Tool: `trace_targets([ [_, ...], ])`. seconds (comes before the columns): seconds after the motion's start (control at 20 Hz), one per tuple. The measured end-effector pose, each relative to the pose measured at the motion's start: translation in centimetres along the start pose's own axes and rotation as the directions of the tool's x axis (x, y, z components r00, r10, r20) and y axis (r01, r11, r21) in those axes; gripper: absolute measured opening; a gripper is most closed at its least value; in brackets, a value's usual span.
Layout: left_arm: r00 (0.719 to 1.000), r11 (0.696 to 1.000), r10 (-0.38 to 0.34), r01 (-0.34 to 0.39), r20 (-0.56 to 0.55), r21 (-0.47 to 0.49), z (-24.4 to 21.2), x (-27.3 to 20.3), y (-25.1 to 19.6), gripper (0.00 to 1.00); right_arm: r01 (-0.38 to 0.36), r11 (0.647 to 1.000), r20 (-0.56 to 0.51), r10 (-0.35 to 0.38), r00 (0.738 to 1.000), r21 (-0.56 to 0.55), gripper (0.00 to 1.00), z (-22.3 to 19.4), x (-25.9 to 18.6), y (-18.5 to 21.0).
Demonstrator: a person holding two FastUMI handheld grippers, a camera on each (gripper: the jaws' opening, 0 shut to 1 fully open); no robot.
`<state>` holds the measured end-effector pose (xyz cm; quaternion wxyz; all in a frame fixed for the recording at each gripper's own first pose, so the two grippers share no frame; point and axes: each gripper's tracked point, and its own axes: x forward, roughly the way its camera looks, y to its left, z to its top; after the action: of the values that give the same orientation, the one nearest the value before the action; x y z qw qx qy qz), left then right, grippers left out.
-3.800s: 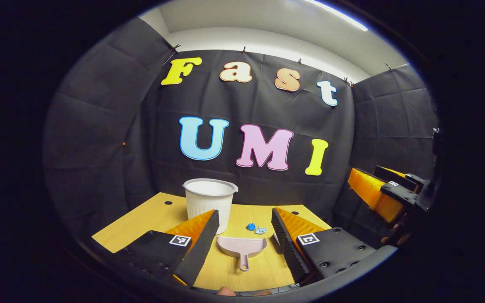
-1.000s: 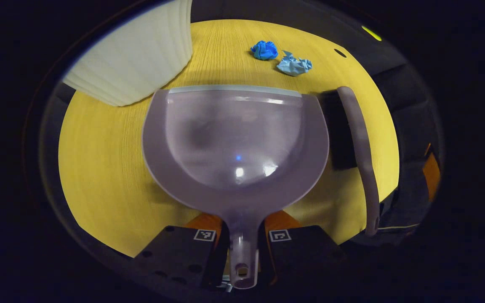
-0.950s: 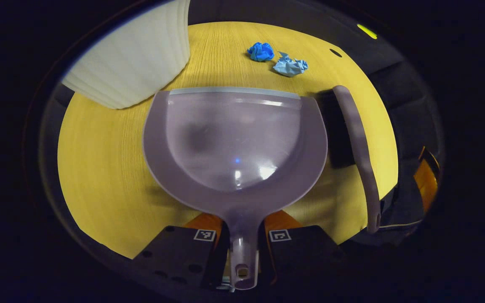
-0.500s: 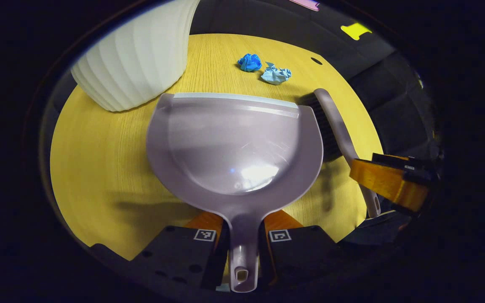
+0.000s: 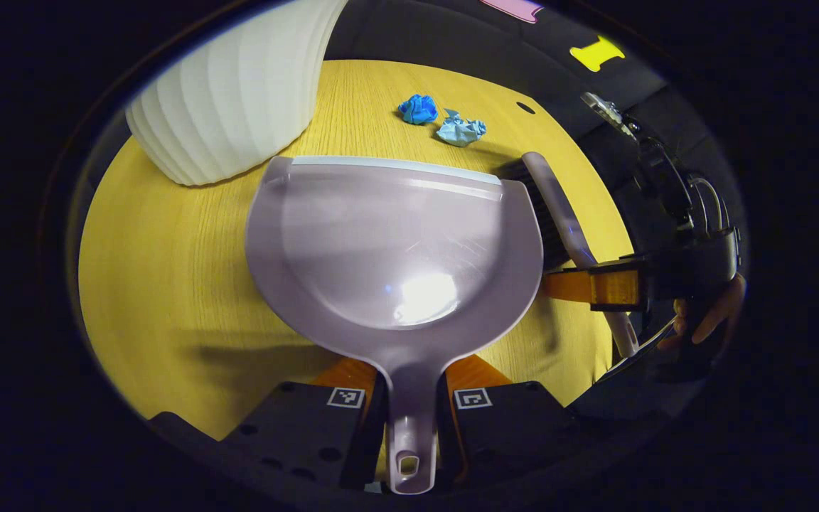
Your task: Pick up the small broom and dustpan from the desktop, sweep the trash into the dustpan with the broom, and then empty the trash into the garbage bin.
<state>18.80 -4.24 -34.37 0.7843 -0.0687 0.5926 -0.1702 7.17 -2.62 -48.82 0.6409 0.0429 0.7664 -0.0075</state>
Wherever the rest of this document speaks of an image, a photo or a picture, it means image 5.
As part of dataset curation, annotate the light blue paper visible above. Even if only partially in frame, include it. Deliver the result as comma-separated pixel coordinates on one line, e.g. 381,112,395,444
436,109,488,148

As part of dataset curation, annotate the dark blue paper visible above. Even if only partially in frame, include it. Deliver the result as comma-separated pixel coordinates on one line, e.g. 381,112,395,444
398,94,439,126

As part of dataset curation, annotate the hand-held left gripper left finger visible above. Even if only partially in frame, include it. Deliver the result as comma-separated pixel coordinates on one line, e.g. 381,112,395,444
221,356,390,491

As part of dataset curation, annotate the pale pink dustpan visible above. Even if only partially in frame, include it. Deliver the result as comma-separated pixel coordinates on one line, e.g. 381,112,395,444
245,155,545,496

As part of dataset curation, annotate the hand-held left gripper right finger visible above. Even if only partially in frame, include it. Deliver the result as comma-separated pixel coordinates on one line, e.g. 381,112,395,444
438,354,581,489

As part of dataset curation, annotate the small pale pink broom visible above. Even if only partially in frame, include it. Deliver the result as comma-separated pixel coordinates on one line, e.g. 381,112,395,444
502,151,641,358

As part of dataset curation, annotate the white ribbed garbage bin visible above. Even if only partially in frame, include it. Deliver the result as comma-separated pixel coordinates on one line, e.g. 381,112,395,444
125,0,350,187

